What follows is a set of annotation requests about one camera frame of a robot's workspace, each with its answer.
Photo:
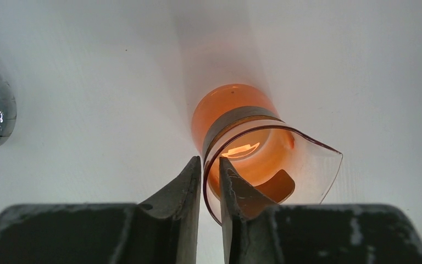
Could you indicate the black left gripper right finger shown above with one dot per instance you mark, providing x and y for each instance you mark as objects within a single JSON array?
[{"x": 257, "y": 230}]

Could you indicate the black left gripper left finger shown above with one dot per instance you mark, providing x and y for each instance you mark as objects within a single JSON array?
[{"x": 161, "y": 229}]

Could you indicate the orange glass carafe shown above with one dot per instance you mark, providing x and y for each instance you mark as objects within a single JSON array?
[{"x": 240, "y": 123}]

